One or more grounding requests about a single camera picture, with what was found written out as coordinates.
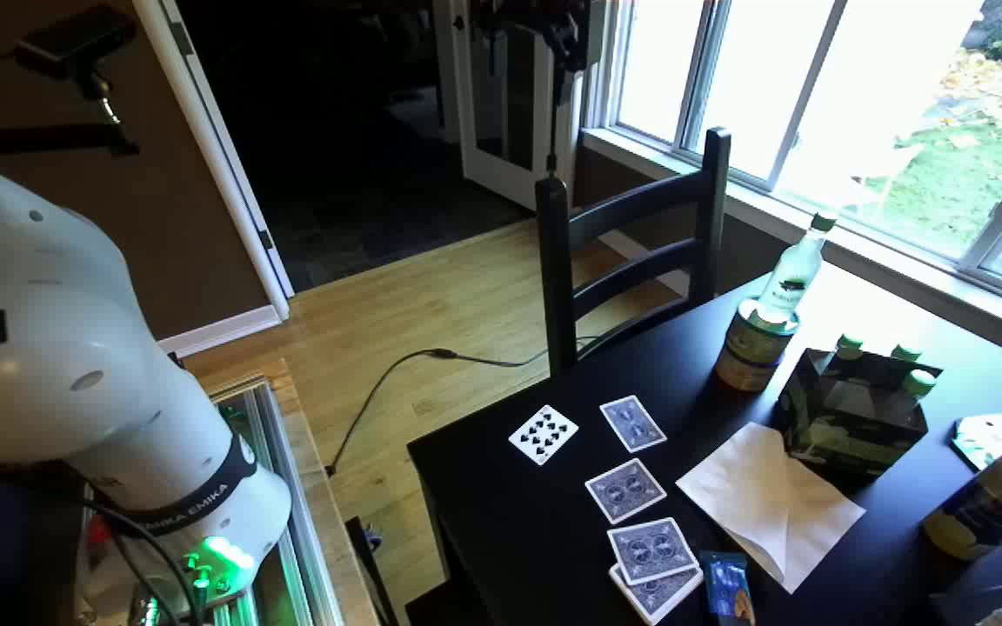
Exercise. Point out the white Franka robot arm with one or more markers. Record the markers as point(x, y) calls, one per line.
point(51, 336)

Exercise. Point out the face-up white playing card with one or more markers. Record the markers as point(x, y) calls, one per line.
point(543, 434)

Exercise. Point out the blue-backed card lower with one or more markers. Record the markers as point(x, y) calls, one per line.
point(659, 595)

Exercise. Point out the blue card box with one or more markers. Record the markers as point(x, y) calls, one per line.
point(730, 589)

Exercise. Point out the black wooden ladderback chair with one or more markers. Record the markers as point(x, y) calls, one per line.
point(556, 278)

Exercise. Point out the white glazed door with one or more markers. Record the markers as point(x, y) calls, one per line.
point(503, 104)

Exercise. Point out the green labelled tin can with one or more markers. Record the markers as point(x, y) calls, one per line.
point(752, 344)

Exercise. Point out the wooden framed glass stand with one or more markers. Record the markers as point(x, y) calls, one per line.
point(287, 498)

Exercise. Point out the clear bottle with green cap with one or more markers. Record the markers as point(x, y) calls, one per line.
point(798, 272)

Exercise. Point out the white open door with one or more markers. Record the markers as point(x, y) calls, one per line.
point(216, 161)

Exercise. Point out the beige paper napkin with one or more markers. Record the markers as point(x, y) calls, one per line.
point(771, 506)

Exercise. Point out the green capped bottle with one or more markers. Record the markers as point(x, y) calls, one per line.
point(851, 344)
point(906, 351)
point(919, 380)

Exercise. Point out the dark cardboard bottle carrier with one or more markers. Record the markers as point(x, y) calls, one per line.
point(855, 422)

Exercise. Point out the green lit base light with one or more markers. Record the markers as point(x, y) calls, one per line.
point(219, 567)

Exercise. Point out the yellow labelled jar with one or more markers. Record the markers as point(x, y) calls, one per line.
point(988, 506)

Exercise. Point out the white window frame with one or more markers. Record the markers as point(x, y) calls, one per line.
point(825, 196)

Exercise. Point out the black camera on mount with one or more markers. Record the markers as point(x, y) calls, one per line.
point(77, 38)

